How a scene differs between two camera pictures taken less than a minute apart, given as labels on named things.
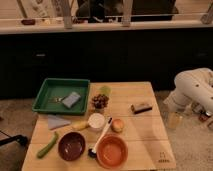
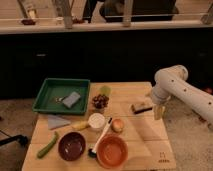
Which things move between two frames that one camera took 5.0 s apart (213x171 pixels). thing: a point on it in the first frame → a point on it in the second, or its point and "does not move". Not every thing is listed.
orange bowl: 112,151 does not move
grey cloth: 54,121 does not move
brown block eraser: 140,107 does not move
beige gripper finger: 178,126 → 163,115
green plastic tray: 53,91 does not move
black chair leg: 20,139 does not move
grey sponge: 72,99 does not move
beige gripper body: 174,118 → 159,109
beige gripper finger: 171,126 → 157,116
